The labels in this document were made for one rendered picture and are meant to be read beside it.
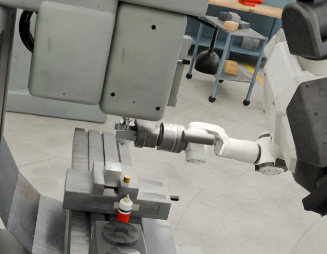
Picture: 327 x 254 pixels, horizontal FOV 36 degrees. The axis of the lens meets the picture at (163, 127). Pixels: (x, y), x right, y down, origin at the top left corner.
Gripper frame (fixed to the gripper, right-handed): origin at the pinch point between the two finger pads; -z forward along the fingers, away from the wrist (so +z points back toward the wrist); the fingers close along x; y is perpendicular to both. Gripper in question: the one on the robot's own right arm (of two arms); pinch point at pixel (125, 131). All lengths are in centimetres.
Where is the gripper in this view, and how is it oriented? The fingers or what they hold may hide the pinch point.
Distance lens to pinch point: 152.6
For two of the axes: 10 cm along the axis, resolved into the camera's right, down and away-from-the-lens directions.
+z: 9.6, 1.5, 2.2
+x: 1.4, 4.2, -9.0
